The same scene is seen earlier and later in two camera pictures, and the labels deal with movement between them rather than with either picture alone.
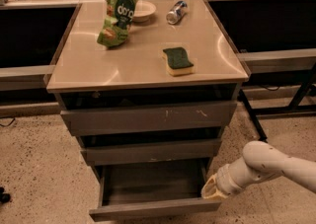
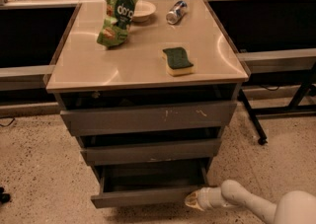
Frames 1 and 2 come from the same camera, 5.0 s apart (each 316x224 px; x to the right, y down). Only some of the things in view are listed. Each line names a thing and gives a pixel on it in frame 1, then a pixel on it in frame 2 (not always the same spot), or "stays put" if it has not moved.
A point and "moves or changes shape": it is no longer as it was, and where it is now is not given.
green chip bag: [120, 11] stays put
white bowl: [143, 10] stays put
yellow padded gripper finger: [210, 190] -> [192, 199]
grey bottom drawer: [153, 188] moves or changes shape
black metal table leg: [252, 115] stays put
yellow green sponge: [177, 61] stays put
